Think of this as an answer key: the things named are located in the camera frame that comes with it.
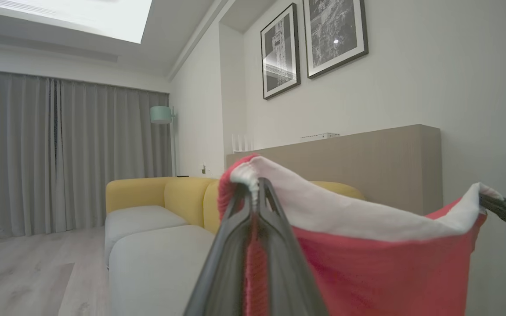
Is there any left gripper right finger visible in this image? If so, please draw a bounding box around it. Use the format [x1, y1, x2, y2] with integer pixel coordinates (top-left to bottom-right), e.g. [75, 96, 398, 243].
[257, 177, 329, 316]

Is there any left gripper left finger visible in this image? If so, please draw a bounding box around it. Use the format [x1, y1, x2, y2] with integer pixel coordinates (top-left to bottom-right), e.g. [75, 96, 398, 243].
[183, 181, 253, 316]

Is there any red white sports shirt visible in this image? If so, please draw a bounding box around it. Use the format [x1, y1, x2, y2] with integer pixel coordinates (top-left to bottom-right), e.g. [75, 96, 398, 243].
[217, 154, 504, 316]

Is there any large grey sofa seat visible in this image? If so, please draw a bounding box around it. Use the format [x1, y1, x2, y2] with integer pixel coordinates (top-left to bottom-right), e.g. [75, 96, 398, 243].
[109, 225, 217, 316]

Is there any yellow and grey sofa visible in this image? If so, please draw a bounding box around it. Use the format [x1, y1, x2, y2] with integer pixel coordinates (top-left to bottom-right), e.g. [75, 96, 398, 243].
[106, 177, 365, 234]

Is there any small grey sofa seat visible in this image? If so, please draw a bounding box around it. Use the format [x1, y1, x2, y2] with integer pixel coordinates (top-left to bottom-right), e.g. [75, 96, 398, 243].
[105, 205, 201, 266]

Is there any white router with antennas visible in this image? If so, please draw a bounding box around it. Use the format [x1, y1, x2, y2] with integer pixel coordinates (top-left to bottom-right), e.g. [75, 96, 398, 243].
[231, 134, 254, 154]

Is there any teal shade floor lamp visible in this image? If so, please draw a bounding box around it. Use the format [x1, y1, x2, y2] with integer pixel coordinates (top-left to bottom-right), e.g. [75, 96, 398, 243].
[150, 104, 179, 177]

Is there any grey pleated curtain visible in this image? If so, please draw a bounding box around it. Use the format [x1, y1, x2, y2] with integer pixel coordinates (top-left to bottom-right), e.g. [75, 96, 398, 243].
[54, 79, 173, 231]
[0, 68, 56, 244]

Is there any narrow black framed picture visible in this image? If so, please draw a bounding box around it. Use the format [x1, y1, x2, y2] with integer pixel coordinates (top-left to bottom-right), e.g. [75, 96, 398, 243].
[260, 3, 301, 100]

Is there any wide black framed picture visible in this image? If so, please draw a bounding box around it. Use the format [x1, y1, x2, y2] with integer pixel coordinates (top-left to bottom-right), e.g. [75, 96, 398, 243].
[302, 0, 369, 80]

